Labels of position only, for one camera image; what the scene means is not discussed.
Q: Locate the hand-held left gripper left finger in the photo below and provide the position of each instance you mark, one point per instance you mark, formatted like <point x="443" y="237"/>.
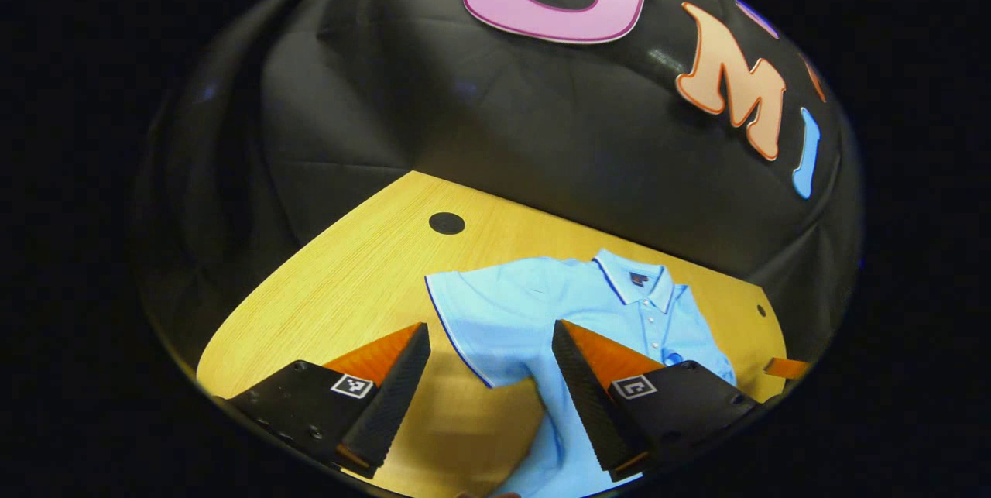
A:
<point x="395" y="405"/>

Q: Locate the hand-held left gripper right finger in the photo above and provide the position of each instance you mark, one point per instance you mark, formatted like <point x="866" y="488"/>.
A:
<point x="588" y="405"/>

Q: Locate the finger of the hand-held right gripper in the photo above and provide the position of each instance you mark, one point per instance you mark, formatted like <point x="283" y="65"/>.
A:
<point x="786" y="368"/>

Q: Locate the light blue T-shirt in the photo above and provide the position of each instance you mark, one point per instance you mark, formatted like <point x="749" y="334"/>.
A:
<point x="526" y="304"/>

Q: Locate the black backdrop cloth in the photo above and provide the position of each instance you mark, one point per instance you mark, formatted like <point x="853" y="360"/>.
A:
<point x="464" y="111"/>

